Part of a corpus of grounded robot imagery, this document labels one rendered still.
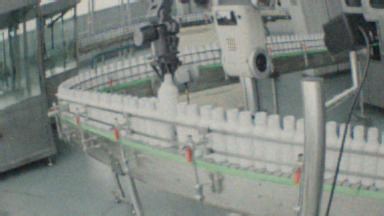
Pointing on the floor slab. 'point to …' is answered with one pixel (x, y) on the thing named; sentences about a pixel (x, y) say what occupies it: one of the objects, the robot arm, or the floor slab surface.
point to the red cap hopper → (112, 25)
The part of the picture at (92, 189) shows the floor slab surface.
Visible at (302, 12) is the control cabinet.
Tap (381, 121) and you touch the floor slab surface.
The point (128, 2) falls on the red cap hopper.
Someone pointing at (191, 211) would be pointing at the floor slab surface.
